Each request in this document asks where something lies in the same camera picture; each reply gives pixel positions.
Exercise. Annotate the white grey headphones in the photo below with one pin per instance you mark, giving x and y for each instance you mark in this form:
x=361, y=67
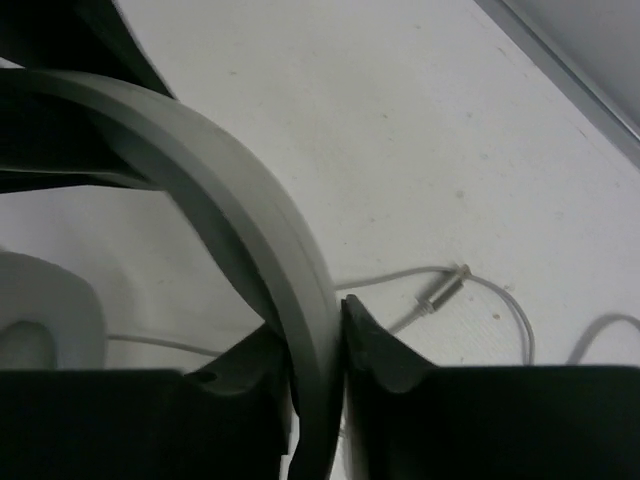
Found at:
x=250, y=226

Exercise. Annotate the aluminium table edge rail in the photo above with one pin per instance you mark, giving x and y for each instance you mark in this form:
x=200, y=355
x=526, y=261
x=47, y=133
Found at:
x=590, y=51

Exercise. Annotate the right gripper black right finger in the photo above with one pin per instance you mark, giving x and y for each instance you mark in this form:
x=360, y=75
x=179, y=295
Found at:
x=408, y=418

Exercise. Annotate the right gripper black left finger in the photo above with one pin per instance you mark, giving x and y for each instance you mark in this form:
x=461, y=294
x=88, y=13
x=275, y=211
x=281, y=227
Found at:
x=226, y=420

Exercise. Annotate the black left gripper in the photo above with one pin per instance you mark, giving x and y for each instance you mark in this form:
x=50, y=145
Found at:
x=48, y=143

